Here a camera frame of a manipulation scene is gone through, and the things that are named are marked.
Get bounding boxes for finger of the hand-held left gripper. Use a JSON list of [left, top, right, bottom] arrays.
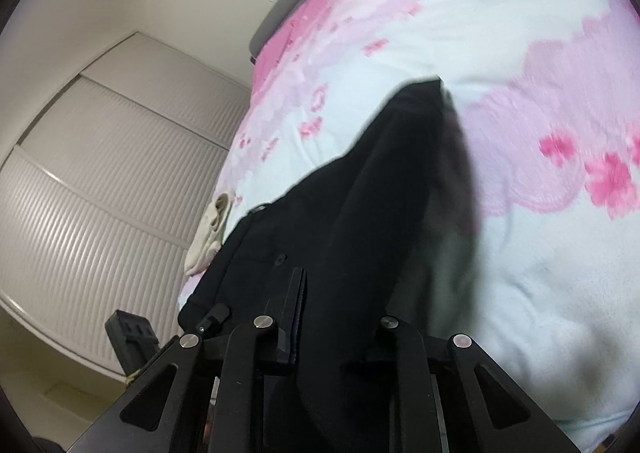
[[194, 303, 232, 340]]

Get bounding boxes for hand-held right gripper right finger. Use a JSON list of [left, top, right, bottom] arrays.
[[344, 315, 584, 453]]

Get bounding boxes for white slatted wardrobe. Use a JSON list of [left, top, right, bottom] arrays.
[[0, 30, 252, 380]]

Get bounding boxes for black pants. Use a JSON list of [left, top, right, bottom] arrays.
[[177, 75, 484, 453]]

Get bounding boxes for cream cloth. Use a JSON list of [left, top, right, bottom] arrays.
[[185, 191, 237, 277]]

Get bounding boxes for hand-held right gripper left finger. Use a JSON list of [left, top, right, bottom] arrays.
[[67, 269, 307, 453]]

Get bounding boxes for pink white floral blanket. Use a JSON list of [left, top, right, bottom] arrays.
[[176, 0, 640, 449]]

